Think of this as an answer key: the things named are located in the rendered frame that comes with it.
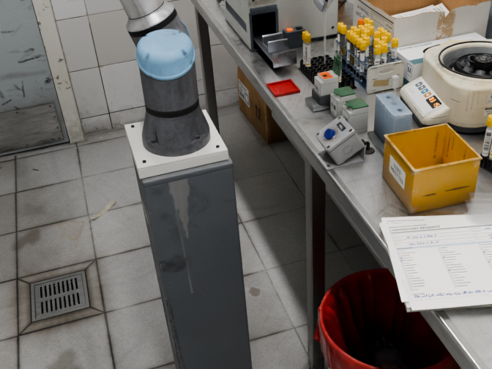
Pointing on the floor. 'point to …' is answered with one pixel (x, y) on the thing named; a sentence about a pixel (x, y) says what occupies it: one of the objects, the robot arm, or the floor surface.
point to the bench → (342, 179)
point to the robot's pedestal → (199, 264)
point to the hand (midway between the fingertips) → (324, 6)
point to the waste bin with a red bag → (375, 325)
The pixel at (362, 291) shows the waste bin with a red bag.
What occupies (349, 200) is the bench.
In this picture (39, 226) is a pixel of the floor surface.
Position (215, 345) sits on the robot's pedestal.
